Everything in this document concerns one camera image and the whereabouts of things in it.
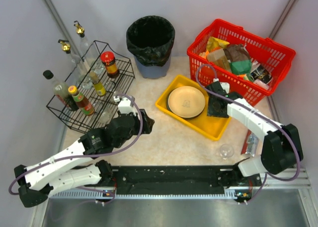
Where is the yellow plastic tray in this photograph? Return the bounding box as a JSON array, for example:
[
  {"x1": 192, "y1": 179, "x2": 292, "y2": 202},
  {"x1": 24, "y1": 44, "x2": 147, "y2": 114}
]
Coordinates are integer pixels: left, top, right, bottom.
[{"x1": 156, "y1": 75, "x2": 231, "y2": 141}]

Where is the glass jar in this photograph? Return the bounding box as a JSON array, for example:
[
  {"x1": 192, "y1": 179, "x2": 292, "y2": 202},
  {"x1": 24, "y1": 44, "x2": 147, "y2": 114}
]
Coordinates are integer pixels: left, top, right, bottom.
[
  {"x1": 93, "y1": 101, "x2": 111, "y2": 124},
  {"x1": 105, "y1": 81, "x2": 122, "y2": 98}
]

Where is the cream ceramic plate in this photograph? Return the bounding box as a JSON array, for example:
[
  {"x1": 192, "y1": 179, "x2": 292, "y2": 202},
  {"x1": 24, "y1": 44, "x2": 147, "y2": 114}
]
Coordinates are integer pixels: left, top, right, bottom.
[{"x1": 167, "y1": 85, "x2": 206, "y2": 118}]

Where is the red-brown sauce bottle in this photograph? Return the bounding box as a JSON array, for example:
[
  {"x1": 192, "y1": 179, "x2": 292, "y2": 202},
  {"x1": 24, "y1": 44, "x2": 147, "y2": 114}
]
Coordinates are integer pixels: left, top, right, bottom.
[{"x1": 68, "y1": 85, "x2": 94, "y2": 116}]

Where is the small glass cup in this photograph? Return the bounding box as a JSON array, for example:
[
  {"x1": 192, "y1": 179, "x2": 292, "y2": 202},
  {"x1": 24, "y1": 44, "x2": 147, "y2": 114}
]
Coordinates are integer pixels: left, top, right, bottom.
[{"x1": 220, "y1": 144, "x2": 234, "y2": 159}]

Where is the small yellow seasoning bottle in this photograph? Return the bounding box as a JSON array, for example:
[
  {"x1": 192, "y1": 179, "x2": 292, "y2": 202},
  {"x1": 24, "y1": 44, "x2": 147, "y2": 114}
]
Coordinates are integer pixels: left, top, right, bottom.
[{"x1": 89, "y1": 71, "x2": 106, "y2": 96}]

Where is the gold-capped glass bottle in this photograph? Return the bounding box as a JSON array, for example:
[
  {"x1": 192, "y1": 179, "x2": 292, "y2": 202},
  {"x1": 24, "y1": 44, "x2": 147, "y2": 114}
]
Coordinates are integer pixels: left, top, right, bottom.
[
  {"x1": 58, "y1": 39, "x2": 92, "y2": 89},
  {"x1": 74, "y1": 20, "x2": 104, "y2": 75}
]

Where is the black-capped dark sauce bottle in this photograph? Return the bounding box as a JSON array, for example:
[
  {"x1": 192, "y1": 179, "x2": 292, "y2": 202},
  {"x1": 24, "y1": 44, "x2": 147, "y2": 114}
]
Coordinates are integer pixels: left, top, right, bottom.
[{"x1": 43, "y1": 70, "x2": 79, "y2": 111}]

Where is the red-lidded sauce jar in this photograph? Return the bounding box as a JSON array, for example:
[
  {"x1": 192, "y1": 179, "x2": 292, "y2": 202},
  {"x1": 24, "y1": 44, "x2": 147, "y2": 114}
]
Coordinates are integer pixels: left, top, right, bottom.
[{"x1": 100, "y1": 51, "x2": 119, "y2": 78}]

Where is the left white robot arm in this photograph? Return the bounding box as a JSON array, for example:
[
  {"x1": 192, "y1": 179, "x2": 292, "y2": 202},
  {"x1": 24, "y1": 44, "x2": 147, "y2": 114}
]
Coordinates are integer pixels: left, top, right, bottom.
[{"x1": 14, "y1": 97, "x2": 155, "y2": 208}]

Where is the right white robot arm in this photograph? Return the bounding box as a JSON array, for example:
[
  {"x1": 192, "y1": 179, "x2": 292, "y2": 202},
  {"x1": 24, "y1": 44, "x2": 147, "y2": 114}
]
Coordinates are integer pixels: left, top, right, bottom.
[{"x1": 204, "y1": 82, "x2": 304, "y2": 181}]

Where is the green sponge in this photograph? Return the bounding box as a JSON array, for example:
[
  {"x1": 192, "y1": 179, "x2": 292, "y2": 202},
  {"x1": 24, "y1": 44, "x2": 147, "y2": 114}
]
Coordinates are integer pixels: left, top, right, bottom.
[{"x1": 230, "y1": 60, "x2": 252, "y2": 75}]

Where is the brown cardboard box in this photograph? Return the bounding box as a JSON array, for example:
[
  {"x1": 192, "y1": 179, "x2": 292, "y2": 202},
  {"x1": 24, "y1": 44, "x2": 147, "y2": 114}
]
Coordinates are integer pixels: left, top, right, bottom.
[{"x1": 207, "y1": 48, "x2": 231, "y2": 72}]

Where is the silver foil packet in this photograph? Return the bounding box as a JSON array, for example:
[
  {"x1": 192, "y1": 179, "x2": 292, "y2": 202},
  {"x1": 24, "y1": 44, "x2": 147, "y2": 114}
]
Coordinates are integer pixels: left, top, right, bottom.
[{"x1": 241, "y1": 130, "x2": 259, "y2": 157}]

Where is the red plastic shopping basket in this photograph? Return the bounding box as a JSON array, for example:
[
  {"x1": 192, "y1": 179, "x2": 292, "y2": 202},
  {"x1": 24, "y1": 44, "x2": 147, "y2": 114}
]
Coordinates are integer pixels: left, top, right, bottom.
[{"x1": 187, "y1": 19, "x2": 296, "y2": 106}]

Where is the black gold snack packet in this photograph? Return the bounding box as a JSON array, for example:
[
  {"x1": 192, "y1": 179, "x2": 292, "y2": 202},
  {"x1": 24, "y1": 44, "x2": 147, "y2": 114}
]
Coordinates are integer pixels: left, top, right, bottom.
[{"x1": 250, "y1": 63, "x2": 272, "y2": 84}]

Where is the dark brown snack bag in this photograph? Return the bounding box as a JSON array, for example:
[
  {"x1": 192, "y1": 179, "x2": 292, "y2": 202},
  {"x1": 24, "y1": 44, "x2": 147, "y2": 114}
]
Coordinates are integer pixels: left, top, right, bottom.
[{"x1": 224, "y1": 44, "x2": 251, "y2": 62}]

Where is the yellow snack bag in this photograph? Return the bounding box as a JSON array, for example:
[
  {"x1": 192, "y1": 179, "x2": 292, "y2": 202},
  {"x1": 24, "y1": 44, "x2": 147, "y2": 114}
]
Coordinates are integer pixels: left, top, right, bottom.
[{"x1": 206, "y1": 36, "x2": 230, "y2": 52}]

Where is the trash bin with black bag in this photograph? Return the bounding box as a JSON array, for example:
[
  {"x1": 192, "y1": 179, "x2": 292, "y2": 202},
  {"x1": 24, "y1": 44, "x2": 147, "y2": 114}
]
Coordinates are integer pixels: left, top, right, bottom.
[{"x1": 126, "y1": 15, "x2": 175, "y2": 79}]

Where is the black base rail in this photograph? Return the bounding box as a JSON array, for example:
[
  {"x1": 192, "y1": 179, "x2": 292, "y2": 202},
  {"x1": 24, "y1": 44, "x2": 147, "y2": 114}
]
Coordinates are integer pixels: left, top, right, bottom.
[{"x1": 97, "y1": 165, "x2": 261, "y2": 195}]

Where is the black wire rack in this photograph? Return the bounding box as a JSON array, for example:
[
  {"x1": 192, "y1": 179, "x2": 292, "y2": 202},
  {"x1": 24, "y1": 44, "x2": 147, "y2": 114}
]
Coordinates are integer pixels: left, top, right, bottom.
[{"x1": 47, "y1": 40, "x2": 135, "y2": 133}]

